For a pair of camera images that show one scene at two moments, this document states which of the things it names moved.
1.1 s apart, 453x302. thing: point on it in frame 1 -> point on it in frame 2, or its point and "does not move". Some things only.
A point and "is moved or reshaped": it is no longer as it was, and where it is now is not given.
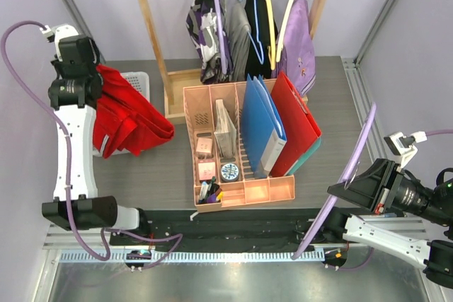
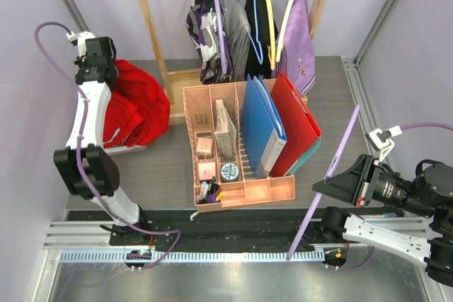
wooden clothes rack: [173, 82] does not move
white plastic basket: [141, 80] -> [123, 150]
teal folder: [304, 157] does not move
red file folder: [301, 125] does not move
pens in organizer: [210, 192] does not move
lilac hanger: [341, 186] -> [316, 202]
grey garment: [240, 30] does not move
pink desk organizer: [221, 174] does not move
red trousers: [126, 120] is moved or reshaped
